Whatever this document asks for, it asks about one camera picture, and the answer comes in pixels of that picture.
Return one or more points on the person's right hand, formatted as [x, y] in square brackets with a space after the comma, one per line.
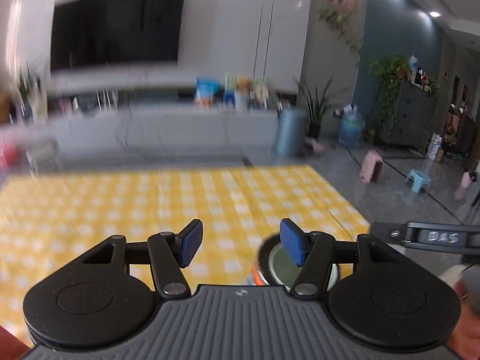
[453, 281]

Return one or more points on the blue packet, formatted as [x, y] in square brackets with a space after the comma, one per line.
[206, 90]

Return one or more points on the hanging vine plant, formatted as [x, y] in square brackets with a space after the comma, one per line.
[339, 22]

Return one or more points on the tall green potted plant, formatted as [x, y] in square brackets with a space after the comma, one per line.
[317, 108]

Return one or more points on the grey dresser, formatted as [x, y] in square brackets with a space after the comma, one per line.
[412, 120]

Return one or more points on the white TV cabinet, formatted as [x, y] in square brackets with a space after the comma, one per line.
[168, 127]

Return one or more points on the black-rimmed cup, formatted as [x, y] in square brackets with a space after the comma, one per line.
[279, 270]

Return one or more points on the trailing pothos plant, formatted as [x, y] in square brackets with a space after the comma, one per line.
[390, 78]

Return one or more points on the green leafy houseplant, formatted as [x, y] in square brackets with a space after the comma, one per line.
[28, 93]

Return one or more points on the round ceiling light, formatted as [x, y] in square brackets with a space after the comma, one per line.
[434, 14]

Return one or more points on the pink covered stool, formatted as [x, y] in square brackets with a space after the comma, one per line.
[371, 165]

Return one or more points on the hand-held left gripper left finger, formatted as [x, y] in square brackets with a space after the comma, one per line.
[189, 243]

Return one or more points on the small blue plastic stool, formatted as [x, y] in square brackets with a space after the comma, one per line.
[417, 178]

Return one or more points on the white carton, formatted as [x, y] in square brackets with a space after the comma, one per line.
[435, 148]

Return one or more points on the black television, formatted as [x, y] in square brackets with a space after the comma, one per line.
[112, 26]

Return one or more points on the blue water jug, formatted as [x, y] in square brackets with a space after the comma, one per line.
[350, 129]

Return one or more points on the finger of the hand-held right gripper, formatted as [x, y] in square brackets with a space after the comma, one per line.
[431, 237]

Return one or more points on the pink box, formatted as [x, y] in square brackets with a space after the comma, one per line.
[7, 156]

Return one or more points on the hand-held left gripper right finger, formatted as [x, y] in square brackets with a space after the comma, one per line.
[292, 242]

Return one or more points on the person's right forearm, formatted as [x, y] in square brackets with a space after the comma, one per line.
[468, 330]

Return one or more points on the yellow checkered tablecloth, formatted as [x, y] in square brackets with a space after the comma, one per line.
[112, 202]

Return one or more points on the white metal stool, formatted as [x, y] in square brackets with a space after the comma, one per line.
[45, 155]

